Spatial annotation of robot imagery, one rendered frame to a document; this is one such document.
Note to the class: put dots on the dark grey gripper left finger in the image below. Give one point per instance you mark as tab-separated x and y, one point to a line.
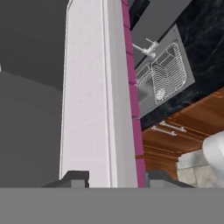
76	178

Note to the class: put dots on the white round object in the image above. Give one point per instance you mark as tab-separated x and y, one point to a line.
215	154

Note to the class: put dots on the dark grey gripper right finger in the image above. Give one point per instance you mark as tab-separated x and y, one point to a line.
156	179

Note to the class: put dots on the silver tap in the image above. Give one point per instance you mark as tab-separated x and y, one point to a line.
149	49

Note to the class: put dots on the grey steel sink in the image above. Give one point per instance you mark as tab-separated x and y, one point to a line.
186	62

